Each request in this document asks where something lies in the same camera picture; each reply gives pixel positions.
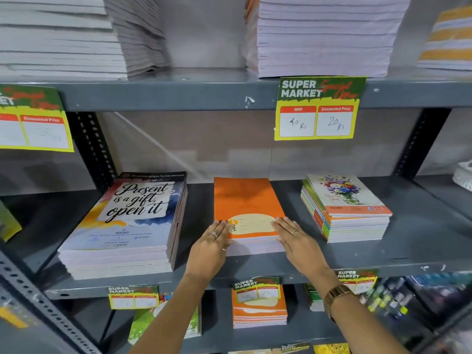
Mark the gold wristwatch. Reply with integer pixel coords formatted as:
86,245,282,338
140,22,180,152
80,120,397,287
324,284,355,323

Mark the person's left forearm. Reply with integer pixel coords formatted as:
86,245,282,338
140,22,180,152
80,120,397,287
129,272,207,354

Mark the white notebook stack shelf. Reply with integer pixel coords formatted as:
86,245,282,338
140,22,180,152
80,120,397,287
243,0,413,79

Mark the long white plastic basket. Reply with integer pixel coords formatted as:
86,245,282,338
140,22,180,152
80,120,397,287
452,160,472,193

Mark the stack of pastel sticky notes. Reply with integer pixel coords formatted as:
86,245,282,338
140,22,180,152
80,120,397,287
304,283,325,312

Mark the white stack with orange stripes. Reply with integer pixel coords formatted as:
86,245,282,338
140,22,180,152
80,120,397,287
416,5,472,72

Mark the stack of flower cover notebooks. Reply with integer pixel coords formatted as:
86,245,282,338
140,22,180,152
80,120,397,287
299,174,393,244

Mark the yellow green packet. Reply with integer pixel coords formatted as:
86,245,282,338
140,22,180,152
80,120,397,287
0,201,23,243

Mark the person's right forearm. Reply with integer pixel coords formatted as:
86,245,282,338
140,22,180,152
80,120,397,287
313,267,410,354

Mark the row of small colourful bottles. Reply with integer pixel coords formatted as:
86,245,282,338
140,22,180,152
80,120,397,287
359,278,413,318

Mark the person's left hand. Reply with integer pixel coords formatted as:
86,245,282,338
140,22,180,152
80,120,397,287
184,220,231,285

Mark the person's right hand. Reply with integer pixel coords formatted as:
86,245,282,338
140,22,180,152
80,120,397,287
271,216,332,281

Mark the green yellow price tag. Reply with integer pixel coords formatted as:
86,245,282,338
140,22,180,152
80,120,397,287
0,84,74,153
107,285,160,310
232,276,282,303
336,268,380,295
274,76,368,141

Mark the pack of blue pens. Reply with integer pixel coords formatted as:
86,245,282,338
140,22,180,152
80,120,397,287
405,271,472,292

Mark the grey metal shelf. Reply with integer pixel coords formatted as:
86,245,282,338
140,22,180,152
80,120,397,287
0,66,472,354
392,106,472,354

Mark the yellow patterned label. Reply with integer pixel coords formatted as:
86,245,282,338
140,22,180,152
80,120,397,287
312,342,351,354

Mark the stack of Present gift notebooks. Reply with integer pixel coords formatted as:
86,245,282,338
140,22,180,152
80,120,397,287
57,171,189,281

